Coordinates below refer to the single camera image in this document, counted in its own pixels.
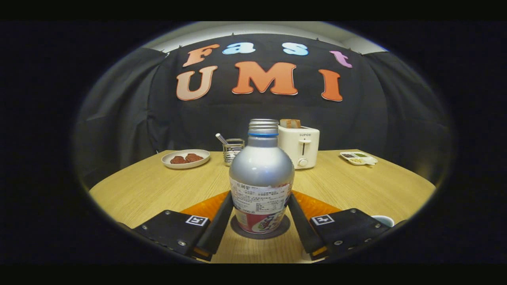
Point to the reddish meat piece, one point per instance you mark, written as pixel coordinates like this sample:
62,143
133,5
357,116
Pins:
178,160
194,157

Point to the dark brown round coaster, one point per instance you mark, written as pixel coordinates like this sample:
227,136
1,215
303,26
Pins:
237,230

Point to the toast slice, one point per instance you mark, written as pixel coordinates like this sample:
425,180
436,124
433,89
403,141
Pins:
290,123

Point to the white round plate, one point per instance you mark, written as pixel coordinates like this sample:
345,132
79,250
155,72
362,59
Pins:
186,165

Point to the wooden table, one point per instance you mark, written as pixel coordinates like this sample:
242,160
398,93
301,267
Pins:
158,190

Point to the white toaster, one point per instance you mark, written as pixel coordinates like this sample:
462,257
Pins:
303,148

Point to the white cup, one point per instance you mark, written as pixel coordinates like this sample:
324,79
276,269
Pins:
384,220

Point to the black backdrop cloth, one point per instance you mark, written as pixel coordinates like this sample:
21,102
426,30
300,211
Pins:
126,118

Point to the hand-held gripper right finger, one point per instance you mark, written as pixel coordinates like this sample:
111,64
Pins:
303,231

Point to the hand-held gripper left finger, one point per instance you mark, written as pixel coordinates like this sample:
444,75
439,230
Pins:
218,231

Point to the silver juice bottle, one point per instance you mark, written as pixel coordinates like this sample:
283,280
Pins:
261,166

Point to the white divided dish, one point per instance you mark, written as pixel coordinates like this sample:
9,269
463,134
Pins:
358,158

